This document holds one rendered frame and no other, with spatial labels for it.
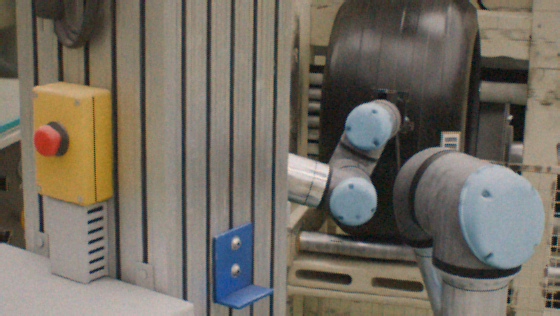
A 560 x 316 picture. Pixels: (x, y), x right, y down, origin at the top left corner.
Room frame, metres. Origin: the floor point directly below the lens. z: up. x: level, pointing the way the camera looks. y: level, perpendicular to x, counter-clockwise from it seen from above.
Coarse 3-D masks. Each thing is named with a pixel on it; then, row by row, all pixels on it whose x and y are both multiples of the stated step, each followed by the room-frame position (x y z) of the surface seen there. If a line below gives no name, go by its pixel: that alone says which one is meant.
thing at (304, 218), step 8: (296, 208) 2.45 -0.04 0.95; (304, 208) 2.45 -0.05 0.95; (312, 208) 2.51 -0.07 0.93; (296, 216) 2.39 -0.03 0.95; (304, 216) 2.42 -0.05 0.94; (312, 216) 2.51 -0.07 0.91; (320, 216) 2.59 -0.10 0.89; (328, 216) 2.68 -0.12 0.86; (288, 224) 2.33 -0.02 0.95; (296, 224) 2.35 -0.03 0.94; (304, 224) 2.42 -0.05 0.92; (312, 224) 2.51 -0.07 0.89; (320, 224) 2.59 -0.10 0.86; (288, 232) 2.31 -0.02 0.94; (296, 232) 2.33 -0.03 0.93; (288, 240) 2.31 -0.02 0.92; (296, 240) 2.34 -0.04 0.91; (288, 248) 2.31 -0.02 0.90; (296, 248) 2.34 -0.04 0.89; (288, 256) 2.31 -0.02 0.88; (288, 264) 2.31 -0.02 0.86
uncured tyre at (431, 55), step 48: (384, 0) 2.36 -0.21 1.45; (432, 0) 2.34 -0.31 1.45; (336, 48) 2.28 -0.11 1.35; (384, 48) 2.24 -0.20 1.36; (432, 48) 2.22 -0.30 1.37; (336, 96) 2.22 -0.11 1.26; (432, 96) 2.17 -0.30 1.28; (336, 144) 2.20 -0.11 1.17; (432, 144) 2.15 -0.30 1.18; (384, 192) 2.19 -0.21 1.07
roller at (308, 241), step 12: (300, 240) 2.35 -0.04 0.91; (312, 240) 2.34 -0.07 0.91; (324, 240) 2.34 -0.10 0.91; (336, 240) 2.33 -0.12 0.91; (348, 240) 2.33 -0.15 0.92; (360, 240) 2.32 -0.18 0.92; (372, 240) 2.32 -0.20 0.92; (384, 240) 2.31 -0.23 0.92; (396, 240) 2.31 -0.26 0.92; (324, 252) 2.34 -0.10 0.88; (336, 252) 2.33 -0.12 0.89; (348, 252) 2.32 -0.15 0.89; (360, 252) 2.31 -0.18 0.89; (372, 252) 2.30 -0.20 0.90; (384, 252) 2.30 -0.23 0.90; (396, 252) 2.29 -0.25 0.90; (408, 252) 2.28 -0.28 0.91
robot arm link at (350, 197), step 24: (288, 168) 1.71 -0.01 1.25; (312, 168) 1.72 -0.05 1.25; (336, 168) 1.75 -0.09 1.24; (360, 168) 1.80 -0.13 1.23; (288, 192) 1.71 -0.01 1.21; (312, 192) 1.71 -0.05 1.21; (336, 192) 1.70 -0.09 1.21; (360, 192) 1.69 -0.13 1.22; (336, 216) 1.69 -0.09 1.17; (360, 216) 1.69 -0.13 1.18
